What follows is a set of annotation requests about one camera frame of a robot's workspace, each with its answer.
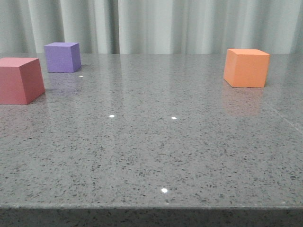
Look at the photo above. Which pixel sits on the orange foam cube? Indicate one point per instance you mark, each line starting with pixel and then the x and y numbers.
pixel 246 67

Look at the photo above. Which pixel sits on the pale green pleated curtain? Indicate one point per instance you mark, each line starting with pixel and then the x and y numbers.
pixel 152 26

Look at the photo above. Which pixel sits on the purple foam cube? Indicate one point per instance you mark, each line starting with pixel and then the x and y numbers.
pixel 62 56

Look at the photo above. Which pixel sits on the red foam cube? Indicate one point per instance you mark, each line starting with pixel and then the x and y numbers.
pixel 21 80

